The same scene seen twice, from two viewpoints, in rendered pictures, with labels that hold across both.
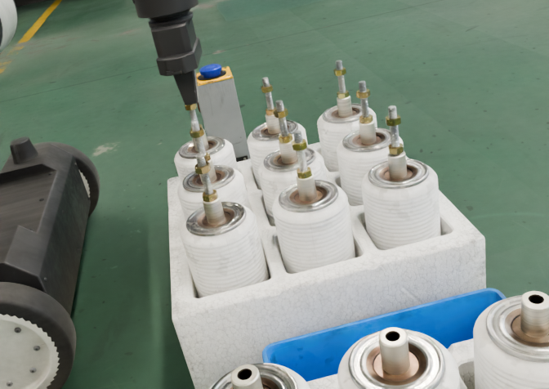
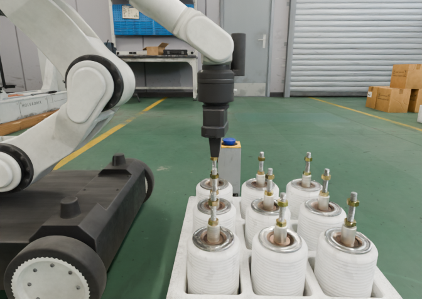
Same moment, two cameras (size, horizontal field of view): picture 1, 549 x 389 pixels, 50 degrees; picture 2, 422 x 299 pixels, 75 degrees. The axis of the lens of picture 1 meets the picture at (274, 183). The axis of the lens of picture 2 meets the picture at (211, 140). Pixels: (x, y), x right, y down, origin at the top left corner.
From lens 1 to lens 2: 22 cm
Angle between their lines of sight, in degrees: 14
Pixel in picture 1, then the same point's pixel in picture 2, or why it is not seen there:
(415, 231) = (355, 288)
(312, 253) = (275, 284)
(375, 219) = (324, 269)
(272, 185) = (254, 221)
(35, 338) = (79, 281)
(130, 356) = not seen: outside the picture
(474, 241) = not seen: outside the picture
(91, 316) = (122, 267)
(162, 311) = (164, 278)
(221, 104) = (230, 161)
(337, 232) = (297, 273)
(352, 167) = (309, 223)
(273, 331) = not seen: outside the picture
